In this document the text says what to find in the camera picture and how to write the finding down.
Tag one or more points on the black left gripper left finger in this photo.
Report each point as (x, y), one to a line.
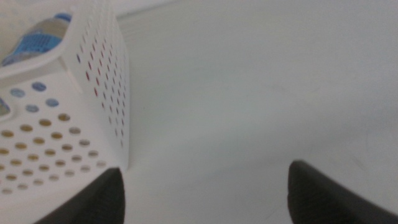
(99, 202)

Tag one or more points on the clear water bottle blue cap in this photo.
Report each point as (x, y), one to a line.
(37, 42)

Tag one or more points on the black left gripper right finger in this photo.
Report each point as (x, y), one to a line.
(317, 202)

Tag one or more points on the white perforated plastic basket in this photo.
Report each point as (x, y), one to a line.
(93, 124)

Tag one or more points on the yellow tea bottle green label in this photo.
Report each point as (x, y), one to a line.
(45, 122)

